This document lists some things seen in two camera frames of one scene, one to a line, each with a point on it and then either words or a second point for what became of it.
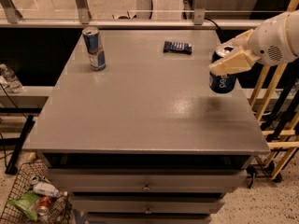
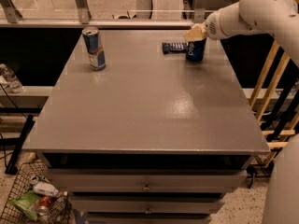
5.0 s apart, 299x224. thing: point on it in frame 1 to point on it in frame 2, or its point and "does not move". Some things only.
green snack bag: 28,203 does not move
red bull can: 94,48 does not move
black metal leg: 12,168 does not move
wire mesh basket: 35,200 does not move
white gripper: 270,41 to 213,29
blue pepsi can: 222,84 to 195,49
